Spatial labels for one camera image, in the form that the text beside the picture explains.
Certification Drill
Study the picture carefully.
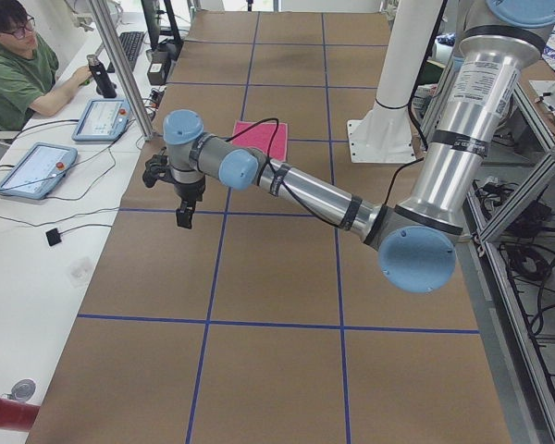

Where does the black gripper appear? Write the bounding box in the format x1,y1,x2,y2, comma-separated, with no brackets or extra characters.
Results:
142,149,205,228

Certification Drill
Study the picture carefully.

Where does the pink grey-backed towel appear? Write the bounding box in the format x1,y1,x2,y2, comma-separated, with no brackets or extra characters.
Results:
230,121,288,161

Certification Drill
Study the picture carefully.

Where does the upper teach pendant tablet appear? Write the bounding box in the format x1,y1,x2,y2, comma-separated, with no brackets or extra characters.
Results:
71,98,131,143

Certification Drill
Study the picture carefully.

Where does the teach pendant tablet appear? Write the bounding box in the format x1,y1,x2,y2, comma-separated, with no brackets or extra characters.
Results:
71,98,131,143
0,142,78,200

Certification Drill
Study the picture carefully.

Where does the small black puck device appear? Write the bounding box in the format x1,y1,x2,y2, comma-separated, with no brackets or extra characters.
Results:
45,228,62,247

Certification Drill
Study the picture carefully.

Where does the black box with label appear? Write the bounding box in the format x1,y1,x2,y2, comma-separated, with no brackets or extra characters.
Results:
147,51,171,86

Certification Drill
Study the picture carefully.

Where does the lower teach pendant tablet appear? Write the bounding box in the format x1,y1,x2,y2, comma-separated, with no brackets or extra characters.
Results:
0,142,78,200

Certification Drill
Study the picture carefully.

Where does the black keyboard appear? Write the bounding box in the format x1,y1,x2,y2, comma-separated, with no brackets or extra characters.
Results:
118,31,144,70

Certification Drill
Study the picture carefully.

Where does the person in green shirt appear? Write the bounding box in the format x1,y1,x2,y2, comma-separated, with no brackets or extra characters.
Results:
0,1,92,131

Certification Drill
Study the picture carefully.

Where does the red cylinder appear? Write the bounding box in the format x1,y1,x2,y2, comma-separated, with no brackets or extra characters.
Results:
0,398,40,432

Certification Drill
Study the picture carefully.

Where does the aluminium frame post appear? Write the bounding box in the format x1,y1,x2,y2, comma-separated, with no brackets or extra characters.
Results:
88,0,154,142

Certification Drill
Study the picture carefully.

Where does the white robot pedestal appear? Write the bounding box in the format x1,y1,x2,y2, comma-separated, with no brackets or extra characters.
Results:
348,0,445,164

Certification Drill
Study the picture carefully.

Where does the aluminium frame rack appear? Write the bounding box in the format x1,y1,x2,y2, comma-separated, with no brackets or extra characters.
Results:
467,74,555,443

